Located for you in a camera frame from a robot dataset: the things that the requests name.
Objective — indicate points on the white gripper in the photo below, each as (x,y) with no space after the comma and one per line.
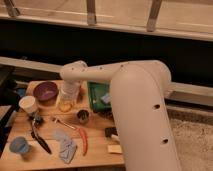
(68,91)

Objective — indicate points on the yellow red apple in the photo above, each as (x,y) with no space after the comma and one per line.
(65,106)

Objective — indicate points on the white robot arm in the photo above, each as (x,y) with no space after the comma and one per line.
(137,91)

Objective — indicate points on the small metal cup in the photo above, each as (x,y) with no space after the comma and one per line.
(83,116)

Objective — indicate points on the metal spoon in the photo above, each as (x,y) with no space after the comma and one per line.
(63,123)

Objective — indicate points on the wooden table board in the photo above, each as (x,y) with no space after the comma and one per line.
(39,159)

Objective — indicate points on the purple bowl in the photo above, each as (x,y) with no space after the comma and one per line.
(45,91)

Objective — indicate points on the red chili pepper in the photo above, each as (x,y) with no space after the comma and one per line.
(83,136)

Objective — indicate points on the green plastic tray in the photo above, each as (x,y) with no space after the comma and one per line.
(95,92)

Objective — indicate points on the white paper cup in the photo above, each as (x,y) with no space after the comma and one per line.
(29,105)

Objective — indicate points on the blue sponge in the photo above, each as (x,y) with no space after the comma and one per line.
(105,98)

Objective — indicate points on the brown pine cone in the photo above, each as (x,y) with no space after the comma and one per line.
(107,115)

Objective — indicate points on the grey blue cloth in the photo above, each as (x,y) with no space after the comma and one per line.
(67,146)

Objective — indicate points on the black rectangular block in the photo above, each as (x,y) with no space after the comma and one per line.
(110,131)

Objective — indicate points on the blue plastic cup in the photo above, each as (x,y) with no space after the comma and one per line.
(19,145)

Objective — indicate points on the yellow wooden spatula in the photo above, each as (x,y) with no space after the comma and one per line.
(114,149)

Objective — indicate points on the black handled tool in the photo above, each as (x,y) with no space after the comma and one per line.
(38,138)

